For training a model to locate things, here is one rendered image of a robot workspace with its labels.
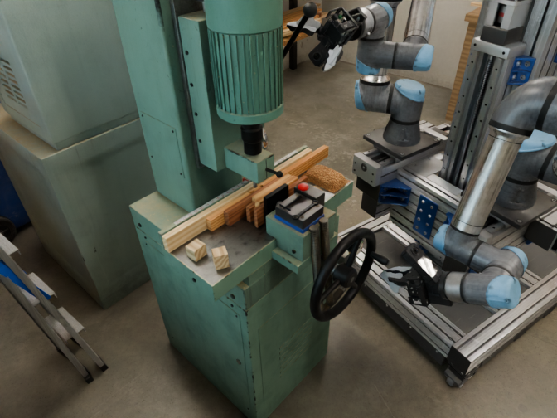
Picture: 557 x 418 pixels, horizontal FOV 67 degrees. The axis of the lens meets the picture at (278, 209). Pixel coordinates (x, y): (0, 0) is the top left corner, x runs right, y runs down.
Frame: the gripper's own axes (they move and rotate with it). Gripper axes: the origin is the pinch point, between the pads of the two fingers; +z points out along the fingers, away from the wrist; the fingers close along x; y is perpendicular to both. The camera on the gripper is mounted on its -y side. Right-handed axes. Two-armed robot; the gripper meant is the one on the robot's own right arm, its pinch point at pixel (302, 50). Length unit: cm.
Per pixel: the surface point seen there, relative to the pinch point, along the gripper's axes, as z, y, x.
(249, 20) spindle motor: 17.9, 8.7, -6.3
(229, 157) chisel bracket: 16.2, -31.7, 5.7
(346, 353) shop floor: -15, -100, 91
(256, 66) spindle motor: 16.6, 0.5, -0.2
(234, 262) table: 35, -31, 31
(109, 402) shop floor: 69, -134, 42
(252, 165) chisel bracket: 16.2, -25.1, 12.9
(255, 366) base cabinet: 33, -70, 61
